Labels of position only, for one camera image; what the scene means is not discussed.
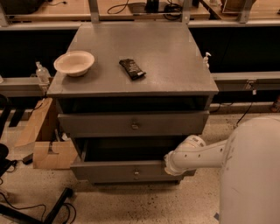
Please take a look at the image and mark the clear sanitizer bottle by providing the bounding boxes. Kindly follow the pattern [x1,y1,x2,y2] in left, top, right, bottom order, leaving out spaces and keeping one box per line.
[36,61,51,84]

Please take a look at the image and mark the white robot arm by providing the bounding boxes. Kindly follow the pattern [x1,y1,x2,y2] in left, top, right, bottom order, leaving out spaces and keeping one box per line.
[164,115,280,224]

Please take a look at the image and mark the orange bottle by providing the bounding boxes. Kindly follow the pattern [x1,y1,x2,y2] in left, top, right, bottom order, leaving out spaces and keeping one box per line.
[270,95,280,112]

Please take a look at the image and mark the grey drawer cabinet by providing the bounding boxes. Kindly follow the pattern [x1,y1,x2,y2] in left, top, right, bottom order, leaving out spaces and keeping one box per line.
[46,22,219,186]

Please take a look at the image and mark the black desk cables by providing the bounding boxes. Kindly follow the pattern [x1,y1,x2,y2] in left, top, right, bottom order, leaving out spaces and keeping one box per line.
[106,0,184,22]

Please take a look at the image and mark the black stand leg left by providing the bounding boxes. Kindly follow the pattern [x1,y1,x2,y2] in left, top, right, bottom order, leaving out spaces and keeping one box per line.
[0,187,74,224]

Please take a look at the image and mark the white bowl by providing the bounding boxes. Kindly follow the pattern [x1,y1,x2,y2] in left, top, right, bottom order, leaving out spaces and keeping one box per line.
[53,51,95,77]

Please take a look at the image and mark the grey drawer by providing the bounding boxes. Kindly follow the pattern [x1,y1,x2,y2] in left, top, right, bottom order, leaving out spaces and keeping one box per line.
[58,111,209,137]
[71,136,195,184]

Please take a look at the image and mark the black chair left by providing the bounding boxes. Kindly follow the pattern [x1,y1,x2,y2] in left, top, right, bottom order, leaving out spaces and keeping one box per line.
[0,94,16,177]

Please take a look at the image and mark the black floor cable left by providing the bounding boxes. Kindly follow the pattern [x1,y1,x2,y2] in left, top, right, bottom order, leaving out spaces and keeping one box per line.
[0,192,77,224]

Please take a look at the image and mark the cardboard box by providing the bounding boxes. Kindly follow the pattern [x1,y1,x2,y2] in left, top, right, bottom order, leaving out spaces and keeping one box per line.
[15,98,77,170]

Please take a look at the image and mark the black floor cable right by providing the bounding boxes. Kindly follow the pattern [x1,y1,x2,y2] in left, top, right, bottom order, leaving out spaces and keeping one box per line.
[235,84,255,127]

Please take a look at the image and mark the white pump bottle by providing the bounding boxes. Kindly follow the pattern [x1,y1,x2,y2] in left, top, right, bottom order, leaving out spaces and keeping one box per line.
[203,52,212,68]

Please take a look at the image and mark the wooden desk with frame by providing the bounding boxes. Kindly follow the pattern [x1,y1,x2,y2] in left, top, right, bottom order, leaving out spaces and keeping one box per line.
[0,0,280,27]

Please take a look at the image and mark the black floor cable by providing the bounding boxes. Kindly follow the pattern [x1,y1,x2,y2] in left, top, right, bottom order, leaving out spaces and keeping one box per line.
[0,192,77,224]
[235,84,255,127]

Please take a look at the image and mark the grey top drawer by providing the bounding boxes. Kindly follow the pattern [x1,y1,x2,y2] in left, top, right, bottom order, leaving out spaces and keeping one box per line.
[58,111,209,137]

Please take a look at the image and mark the black snack packet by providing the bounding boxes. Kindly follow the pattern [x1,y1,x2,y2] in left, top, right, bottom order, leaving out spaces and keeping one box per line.
[119,59,146,81]

